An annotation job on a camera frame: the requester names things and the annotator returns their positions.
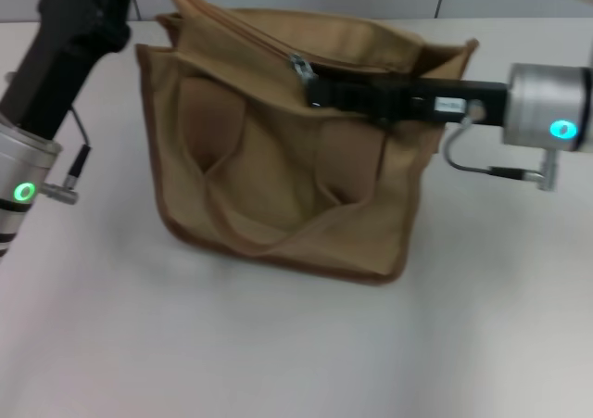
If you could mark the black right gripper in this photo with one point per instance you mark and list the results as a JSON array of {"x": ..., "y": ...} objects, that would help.
[{"x": 463, "y": 103}]

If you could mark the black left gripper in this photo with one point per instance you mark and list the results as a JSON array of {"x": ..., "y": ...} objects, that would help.
[{"x": 60, "y": 52}]

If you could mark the silver metal zipper pull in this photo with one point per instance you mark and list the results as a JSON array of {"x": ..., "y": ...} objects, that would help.
[{"x": 301, "y": 68}]

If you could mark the khaki canvas food bag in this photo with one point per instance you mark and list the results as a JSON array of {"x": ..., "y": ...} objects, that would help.
[{"x": 278, "y": 181}]

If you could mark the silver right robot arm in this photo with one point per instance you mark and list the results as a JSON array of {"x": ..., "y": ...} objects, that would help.
[{"x": 537, "y": 103}]

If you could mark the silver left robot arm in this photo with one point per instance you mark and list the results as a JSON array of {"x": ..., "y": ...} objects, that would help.
[{"x": 23, "y": 168}]

